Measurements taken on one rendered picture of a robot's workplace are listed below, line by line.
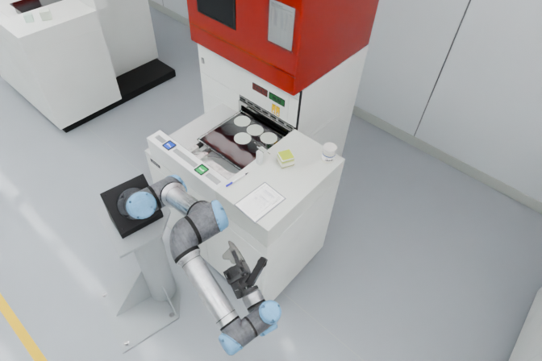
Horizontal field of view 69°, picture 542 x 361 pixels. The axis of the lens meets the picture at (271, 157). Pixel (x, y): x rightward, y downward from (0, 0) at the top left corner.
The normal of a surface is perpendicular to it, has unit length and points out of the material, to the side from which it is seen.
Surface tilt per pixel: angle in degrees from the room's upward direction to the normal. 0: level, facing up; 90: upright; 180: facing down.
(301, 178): 0
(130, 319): 0
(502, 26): 90
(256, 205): 0
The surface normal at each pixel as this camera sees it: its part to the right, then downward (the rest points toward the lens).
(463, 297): 0.04, -0.69
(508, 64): -0.66, 0.52
